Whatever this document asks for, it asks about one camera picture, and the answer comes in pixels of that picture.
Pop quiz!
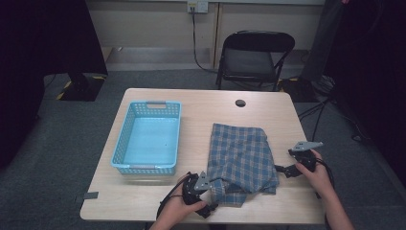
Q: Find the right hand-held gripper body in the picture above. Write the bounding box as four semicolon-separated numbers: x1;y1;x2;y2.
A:
287;141;325;174

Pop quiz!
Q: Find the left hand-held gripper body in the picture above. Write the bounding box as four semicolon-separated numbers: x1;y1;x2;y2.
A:
181;172;213;206

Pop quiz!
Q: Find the blue plaid cloth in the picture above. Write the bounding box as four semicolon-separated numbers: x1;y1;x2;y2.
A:
206;123;281;207

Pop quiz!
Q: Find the light blue plastic basket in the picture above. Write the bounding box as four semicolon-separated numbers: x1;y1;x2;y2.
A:
110;100;183;177

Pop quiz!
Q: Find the person's left hand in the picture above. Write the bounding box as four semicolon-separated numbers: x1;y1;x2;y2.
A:
155;173;209;229

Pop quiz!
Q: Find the person's right hand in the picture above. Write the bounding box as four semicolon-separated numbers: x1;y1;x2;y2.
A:
294;149;335;199

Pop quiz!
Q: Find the black tripod stand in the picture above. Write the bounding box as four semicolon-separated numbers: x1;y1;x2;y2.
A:
298;76;373;146

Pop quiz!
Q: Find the black folding chair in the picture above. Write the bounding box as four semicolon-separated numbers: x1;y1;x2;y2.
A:
215;30;297;92

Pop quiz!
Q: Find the dark curtain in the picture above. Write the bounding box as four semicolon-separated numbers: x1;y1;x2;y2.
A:
0;0;109;171
324;0;406;188

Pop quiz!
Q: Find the grey upright panel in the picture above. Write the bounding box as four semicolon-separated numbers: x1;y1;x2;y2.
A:
301;0;345;82

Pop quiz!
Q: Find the black stand base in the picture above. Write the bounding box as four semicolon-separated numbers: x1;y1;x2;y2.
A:
56;72;107;103

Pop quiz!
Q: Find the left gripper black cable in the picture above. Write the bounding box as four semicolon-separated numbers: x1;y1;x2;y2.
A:
155;172;194;220

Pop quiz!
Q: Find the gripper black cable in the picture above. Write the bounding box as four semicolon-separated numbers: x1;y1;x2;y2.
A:
155;172;194;220
315;157;337;199

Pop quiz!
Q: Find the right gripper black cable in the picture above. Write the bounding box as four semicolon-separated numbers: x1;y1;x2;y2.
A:
315;157;337;199

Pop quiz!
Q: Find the black wall cable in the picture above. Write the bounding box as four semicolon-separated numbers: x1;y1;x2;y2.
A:
190;7;221;75

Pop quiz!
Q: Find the white wall socket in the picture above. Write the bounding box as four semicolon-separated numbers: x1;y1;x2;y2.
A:
187;0;210;14

